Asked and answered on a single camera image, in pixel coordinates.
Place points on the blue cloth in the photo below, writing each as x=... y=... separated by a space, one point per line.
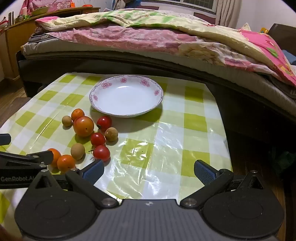
x=290 y=56

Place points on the bright pink pillow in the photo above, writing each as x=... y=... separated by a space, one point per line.
x=263 y=44

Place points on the green bowl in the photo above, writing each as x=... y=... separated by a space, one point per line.
x=40 y=11

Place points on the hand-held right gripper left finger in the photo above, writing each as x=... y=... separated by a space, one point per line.
x=94 y=171

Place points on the wooden cabinet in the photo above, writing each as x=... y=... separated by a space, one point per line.
x=13 y=39

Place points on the pink cloth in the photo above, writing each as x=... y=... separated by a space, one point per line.
x=55 y=4

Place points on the pale curtain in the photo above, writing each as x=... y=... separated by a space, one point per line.
x=227 y=11

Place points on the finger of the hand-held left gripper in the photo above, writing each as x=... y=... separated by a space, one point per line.
x=34 y=158
x=4 y=139

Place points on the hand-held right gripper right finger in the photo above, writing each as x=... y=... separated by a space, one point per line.
x=203 y=173

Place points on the yellow toy box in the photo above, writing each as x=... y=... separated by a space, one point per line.
x=264 y=30

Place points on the orange mandarin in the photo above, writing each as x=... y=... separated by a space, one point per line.
x=57 y=157
x=77 y=114
x=66 y=163

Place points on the dark green bag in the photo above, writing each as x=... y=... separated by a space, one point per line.
x=285 y=160

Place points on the pink floral blanket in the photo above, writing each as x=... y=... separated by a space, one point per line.
x=127 y=38

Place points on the green checked tablecloth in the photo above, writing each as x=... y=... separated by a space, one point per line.
x=161 y=148

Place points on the brown longan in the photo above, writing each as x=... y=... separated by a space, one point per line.
x=111 y=134
x=66 y=121
x=77 y=151

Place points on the red white figurine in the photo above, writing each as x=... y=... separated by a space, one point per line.
x=3 y=23

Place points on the dark headboard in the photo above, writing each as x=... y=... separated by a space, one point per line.
x=284 y=34

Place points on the white floral plate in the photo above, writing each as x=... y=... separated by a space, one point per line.
x=126 y=97

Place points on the window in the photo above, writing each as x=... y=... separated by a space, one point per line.
x=198 y=3

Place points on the red cherry tomato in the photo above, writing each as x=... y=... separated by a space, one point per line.
x=104 y=122
x=101 y=153
x=97 y=139

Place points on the bed with floral quilts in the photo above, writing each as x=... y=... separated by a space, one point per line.
x=259 y=84

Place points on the grey folded blanket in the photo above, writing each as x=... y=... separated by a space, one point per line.
x=38 y=38

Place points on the large orange-red tomato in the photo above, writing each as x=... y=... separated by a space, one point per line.
x=83 y=126

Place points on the metal thermos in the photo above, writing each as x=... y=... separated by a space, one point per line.
x=11 y=18

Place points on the cream green floral quilt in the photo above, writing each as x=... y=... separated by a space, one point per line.
x=161 y=23

